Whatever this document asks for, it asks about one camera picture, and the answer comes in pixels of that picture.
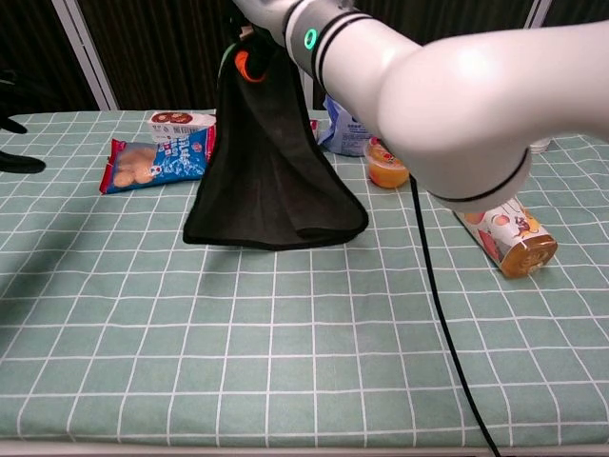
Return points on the dark pleated curtain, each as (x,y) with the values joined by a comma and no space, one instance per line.
(157,47)

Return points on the blue snack bag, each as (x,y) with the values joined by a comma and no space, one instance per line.
(157,164)

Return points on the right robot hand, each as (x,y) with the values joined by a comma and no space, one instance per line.
(252,62)

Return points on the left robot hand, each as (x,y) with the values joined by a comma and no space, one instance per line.
(24,164)

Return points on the long white and red box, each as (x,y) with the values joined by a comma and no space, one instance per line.
(181,124)

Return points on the green checked tablecloth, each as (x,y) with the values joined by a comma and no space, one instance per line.
(304,362)

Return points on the pale blue tissue pack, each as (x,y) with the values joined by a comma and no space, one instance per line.
(345,135)

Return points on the orange fruit jelly cup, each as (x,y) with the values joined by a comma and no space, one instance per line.
(383,171)

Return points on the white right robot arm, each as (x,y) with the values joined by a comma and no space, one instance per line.
(452,105)

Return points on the stacked white paper cups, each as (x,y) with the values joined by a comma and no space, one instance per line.
(541,145)

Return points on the white slanted frame post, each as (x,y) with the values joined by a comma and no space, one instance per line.
(540,12)
(88,57)

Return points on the green black-edged cloth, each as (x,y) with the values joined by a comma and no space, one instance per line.
(266,190)

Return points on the peach tea bottle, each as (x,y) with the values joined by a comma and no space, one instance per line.
(518,238)

